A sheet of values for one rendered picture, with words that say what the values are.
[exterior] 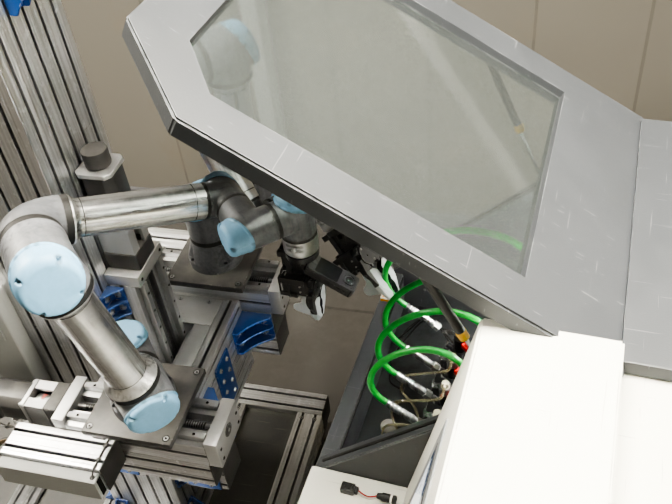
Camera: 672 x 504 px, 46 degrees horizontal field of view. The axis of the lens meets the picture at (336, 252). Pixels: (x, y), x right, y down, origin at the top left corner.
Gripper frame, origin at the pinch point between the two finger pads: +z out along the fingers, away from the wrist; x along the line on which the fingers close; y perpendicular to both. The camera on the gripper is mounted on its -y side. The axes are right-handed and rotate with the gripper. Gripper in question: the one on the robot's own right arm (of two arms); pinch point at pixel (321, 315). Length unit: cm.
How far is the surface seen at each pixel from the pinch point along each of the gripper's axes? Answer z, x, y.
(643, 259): -29, -1, -63
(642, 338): -29, 17, -64
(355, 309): 121, -111, 35
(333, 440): 26.3, 14.2, -5.0
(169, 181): 104, -158, 145
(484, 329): -34, 26, -40
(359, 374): 26.3, -5.8, -5.3
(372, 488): 23.2, 25.5, -17.8
